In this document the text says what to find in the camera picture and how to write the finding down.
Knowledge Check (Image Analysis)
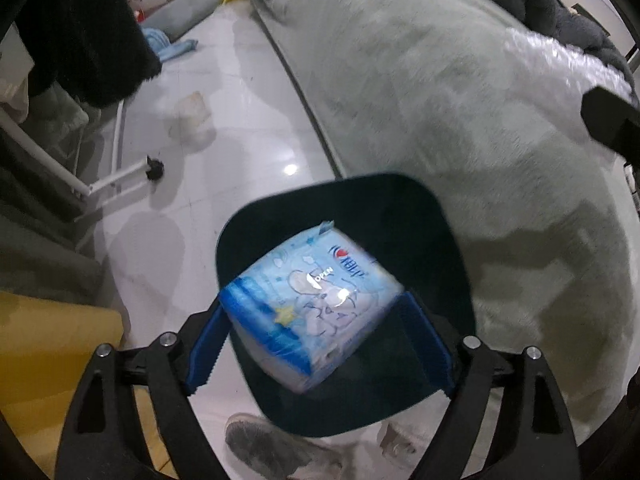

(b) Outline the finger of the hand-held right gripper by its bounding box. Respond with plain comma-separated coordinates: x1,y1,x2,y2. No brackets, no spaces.
581,86,640,158

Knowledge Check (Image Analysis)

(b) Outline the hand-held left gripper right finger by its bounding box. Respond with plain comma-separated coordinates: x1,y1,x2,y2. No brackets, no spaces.
397,289,588,480

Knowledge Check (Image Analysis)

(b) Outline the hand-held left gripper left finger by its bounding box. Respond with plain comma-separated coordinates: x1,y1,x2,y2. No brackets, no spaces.
52,296,233,480

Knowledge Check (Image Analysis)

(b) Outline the blue tissue packet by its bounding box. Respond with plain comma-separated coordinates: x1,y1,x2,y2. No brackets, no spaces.
218,219,405,394

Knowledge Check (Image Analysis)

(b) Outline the dark trash bin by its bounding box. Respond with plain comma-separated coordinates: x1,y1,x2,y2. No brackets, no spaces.
215,173,476,439

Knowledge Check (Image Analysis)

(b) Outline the white slipper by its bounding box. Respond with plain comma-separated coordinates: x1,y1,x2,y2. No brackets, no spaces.
377,421,427,459

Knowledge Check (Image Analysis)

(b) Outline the grey slipper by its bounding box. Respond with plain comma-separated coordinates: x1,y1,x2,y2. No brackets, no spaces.
224,412,347,480

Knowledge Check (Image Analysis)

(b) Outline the dark grey fleece blanket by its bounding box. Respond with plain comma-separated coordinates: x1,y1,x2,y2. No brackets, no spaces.
414,0,639,82

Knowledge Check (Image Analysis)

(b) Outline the white clothes rack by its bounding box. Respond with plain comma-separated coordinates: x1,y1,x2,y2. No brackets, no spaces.
0,85,167,222

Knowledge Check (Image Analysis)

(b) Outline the grey hanging jacket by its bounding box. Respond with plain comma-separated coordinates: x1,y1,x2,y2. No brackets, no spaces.
0,110,117,307

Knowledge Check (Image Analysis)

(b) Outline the light blue hanging towel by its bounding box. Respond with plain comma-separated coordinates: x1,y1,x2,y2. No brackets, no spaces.
141,27,199,62

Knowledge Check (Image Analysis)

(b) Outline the black hanging garment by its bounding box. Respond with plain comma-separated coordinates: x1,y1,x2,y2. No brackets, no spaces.
9,0,164,109

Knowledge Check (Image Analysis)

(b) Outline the grey floor pillow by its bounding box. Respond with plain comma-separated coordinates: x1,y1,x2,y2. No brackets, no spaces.
139,0,229,42

